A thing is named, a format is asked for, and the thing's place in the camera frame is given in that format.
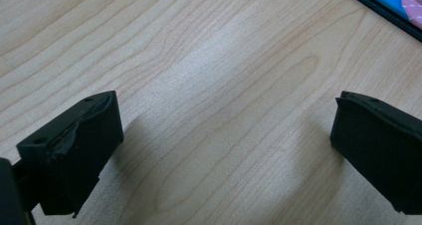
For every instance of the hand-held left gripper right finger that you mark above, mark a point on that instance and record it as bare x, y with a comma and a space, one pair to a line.
381, 152

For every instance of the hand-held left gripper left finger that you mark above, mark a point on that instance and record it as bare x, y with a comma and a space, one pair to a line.
83, 145

